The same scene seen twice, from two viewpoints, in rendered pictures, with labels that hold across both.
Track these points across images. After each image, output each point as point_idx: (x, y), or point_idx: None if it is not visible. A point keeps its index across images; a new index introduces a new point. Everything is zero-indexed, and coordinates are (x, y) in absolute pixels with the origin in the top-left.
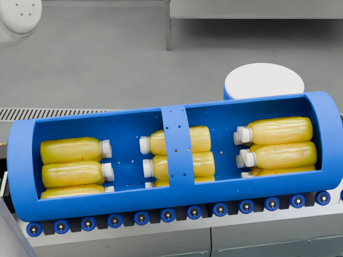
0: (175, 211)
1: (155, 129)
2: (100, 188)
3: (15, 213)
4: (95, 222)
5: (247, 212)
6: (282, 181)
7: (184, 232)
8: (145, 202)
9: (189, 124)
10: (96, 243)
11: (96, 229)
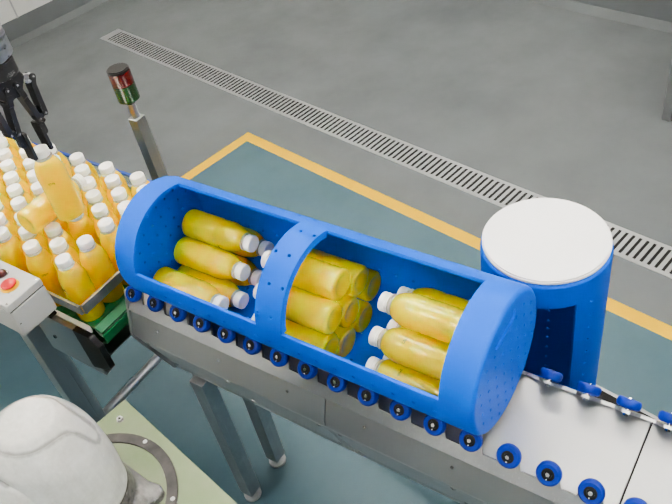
0: (286, 357)
1: (326, 245)
2: (227, 289)
3: None
4: (206, 325)
5: (364, 404)
6: (385, 385)
7: (295, 387)
8: (236, 329)
9: (365, 255)
10: (208, 349)
11: (210, 333)
